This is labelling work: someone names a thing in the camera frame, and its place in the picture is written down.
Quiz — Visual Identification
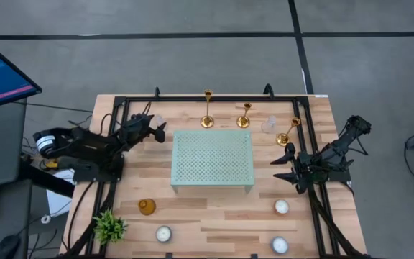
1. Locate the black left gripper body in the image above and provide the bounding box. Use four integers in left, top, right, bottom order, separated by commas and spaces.
120, 113, 157, 145

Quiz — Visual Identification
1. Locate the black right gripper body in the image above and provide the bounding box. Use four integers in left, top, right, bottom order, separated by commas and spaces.
292, 150, 323, 195

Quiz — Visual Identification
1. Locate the red rimmed tin candle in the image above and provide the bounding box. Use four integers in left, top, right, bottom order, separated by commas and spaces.
273, 199, 290, 216

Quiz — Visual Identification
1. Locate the blue patterned tin candle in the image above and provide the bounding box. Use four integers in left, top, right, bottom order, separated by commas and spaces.
270, 235, 290, 255

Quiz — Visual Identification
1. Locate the amber glass candle holder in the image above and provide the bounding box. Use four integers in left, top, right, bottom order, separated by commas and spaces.
137, 198, 157, 217

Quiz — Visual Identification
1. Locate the grey rimmed tin candle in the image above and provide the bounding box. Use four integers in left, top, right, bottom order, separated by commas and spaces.
155, 224, 173, 243

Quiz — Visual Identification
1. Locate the medium brass candlestick holder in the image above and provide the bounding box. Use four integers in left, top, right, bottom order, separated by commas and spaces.
275, 117, 302, 147

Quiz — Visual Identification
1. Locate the tall brass candlestick holder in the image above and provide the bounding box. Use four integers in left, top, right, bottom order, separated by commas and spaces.
200, 88, 216, 130

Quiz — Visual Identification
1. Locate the short brass candlestick holder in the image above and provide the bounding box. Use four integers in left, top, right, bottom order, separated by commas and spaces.
236, 101, 253, 130

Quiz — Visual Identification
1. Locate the green perforated metal shelf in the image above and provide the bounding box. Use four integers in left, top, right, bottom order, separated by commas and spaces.
170, 129, 256, 195

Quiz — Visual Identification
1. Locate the green artificial plant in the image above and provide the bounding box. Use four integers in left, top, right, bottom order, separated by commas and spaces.
91, 208, 129, 246

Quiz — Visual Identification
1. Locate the white paper sheet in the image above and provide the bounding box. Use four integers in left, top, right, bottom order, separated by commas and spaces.
45, 168, 77, 219

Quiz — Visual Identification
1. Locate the grey desk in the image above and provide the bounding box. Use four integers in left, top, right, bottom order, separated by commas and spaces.
0, 96, 34, 259

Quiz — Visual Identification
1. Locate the black computer mouse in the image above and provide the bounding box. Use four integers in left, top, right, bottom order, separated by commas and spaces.
0, 234, 22, 259

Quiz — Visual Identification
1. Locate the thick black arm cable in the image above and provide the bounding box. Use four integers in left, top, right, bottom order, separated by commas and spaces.
100, 101, 122, 137

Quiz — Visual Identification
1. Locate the black metal table frame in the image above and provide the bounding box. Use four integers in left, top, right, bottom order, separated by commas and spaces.
59, 94, 373, 259

